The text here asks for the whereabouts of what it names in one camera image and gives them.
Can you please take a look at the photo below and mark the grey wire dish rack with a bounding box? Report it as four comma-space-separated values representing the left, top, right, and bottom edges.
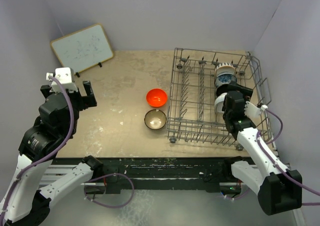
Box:
166, 48, 272, 151

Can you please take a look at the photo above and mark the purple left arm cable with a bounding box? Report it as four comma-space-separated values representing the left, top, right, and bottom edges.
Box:
0, 76, 76, 226

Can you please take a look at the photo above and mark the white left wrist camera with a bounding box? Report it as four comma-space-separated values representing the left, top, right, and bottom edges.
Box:
46, 67, 78, 93

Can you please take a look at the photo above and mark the brown glazed bowl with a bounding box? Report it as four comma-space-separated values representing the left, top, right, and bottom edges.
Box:
144, 109, 167, 130

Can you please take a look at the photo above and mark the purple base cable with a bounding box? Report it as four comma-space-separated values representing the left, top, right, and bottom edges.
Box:
83, 171, 136, 208
222, 185, 251, 200

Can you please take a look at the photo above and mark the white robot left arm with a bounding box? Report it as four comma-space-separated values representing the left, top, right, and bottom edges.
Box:
0, 81, 103, 225

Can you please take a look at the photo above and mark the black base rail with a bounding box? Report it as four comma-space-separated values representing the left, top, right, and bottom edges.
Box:
51, 155, 253, 194

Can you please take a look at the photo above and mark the blue patterned bowl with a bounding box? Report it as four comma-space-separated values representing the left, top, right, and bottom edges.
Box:
214, 73, 237, 87

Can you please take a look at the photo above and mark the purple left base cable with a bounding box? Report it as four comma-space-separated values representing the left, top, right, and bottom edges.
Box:
83, 171, 136, 208

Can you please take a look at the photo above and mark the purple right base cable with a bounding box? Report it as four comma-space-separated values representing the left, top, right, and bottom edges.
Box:
222, 185, 251, 200

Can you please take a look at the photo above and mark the black glossy bowl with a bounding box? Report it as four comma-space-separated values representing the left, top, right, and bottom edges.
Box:
216, 84, 229, 97

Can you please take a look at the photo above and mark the white orange rimmed striped bowl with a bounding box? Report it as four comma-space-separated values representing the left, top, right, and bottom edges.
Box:
215, 63, 236, 76

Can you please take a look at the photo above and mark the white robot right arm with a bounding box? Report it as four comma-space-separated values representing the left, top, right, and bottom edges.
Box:
222, 82, 302, 215

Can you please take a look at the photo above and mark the yellow framed whiteboard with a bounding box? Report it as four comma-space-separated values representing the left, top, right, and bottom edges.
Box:
50, 24, 114, 77

